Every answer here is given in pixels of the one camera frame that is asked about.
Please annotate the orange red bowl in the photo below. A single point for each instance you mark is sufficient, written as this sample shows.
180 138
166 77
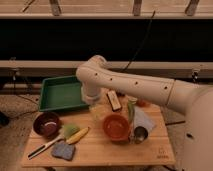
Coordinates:
116 127

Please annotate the light blue cloth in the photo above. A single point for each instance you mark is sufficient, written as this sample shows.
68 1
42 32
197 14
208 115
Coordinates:
142 120

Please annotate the yellow corn cob toy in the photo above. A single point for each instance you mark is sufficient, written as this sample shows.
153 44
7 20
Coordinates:
76 137

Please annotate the wooden table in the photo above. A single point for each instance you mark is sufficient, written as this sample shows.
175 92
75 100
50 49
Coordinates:
95 149

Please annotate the blue grey sponge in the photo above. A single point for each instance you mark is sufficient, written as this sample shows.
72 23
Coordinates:
63 150

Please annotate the green vegetable toy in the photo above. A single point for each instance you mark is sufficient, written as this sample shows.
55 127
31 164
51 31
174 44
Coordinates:
130 111

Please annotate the small metal cup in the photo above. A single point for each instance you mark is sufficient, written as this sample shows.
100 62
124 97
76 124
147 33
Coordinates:
140 134

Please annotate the orange ball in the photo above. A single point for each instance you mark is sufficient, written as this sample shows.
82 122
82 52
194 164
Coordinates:
142 103

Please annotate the dark maroon bowl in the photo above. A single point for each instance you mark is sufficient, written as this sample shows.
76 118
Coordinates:
47 124

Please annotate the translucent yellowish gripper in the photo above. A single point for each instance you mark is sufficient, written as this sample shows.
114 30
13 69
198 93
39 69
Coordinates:
97 112

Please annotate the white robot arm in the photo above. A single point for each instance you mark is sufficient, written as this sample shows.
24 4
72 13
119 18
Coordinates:
193 100

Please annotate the green plastic tray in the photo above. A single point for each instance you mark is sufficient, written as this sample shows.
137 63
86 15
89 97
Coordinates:
61 94

